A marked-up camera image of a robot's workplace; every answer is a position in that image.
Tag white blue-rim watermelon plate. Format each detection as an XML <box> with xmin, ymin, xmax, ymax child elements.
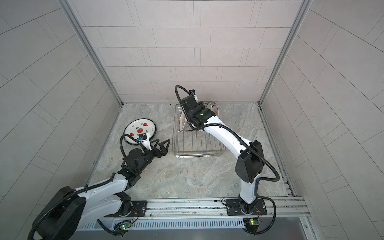
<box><xmin>124</xmin><ymin>119</ymin><xmax>157</xmax><ymax>140</ymax></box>

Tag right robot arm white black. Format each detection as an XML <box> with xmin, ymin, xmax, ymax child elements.
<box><xmin>180</xmin><ymin>96</ymin><xmax>264</xmax><ymax>215</ymax></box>

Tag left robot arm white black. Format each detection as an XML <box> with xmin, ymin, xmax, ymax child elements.
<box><xmin>28</xmin><ymin>140</ymin><xmax>171</xmax><ymax>240</ymax></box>

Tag white plate orange sunburst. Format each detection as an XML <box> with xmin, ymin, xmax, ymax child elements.
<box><xmin>179</xmin><ymin>113</ymin><xmax>188</xmax><ymax>132</ymax></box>

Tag white plate orange rear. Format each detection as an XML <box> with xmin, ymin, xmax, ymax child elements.
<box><xmin>211</xmin><ymin>104</ymin><xmax>219</xmax><ymax>116</ymax></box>

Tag left circuit board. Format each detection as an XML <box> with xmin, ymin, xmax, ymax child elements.
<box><xmin>114</xmin><ymin>221</ymin><xmax>133</xmax><ymax>233</ymax></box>

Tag circuit board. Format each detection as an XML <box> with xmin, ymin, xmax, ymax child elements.
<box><xmin>243</xmin><ymin>218</ymin><xmax>261</xmax><ymax>234</ymax></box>
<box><xmin>114</xmin><ymin>221</ymin><xmax>133</xmax><ymax>233</ymax></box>

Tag right circuit board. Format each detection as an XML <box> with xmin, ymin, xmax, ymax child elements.
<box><xmin>243</xmin><ymin>218</ymin><xmax>261</xmax><ymax>234</ymax></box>

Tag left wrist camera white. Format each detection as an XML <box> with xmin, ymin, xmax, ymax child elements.
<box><xmin>138</xmin><ymin>133</ymin><xmax>152</xmax><ymax>151</ymax></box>

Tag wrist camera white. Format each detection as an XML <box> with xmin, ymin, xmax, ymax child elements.
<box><xmin>189</xmin><ymin>90</ymin><xmax>199</xmax><ymax>102</ymax></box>
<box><xmin>138</xmin><ymin>133</ymin><xmax>152</xmax><ymax>151</ymax></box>

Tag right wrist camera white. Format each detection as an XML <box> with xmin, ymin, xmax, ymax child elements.
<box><xmin>189</xmin><ymin>90</ymin><xmax>199</xmax><ymax>102</ymax></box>

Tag steel wire dish rack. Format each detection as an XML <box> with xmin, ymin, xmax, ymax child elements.
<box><xmin>173</xmin><ymin>104</ymin><xmax>226</xmax><ymax>158</ymax></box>

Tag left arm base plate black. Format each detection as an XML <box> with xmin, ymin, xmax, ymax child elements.
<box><xmin>114</xmin><ymin>201</ymin><xmax>148</xmax><ymax>218</ymax></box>

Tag aluminium mounting rail frame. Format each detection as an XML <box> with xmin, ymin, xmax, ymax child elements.
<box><xmin>71</xmin><ymin>196</ymin><xmax>313</xmax><ymax>232</ymax></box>

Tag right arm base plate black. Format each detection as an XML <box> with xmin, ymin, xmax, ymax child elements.
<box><xmin>223</xmin><ymin>198</ymin><xmax>268</xmax><ymax>216</ymax></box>

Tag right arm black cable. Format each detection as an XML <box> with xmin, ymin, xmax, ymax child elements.
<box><xmin>174</xmin><ymin>85</ymin><xmax>281</xmax><ymax>235</ymax></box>

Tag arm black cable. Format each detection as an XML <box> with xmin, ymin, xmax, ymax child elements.
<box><xmin>174</xmin><ymin>85</ymin><xmax>281</xmax><ymax>235</ymax></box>
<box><xmin>27</xmin><ymin>133</ymin><xmax>151</xmax><ymax>240</ymax></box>

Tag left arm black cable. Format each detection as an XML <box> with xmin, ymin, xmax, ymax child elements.
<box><xmin>27</xmin><ymin>133</ymin><xmax>151</xmax><ymax>240</ymax></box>

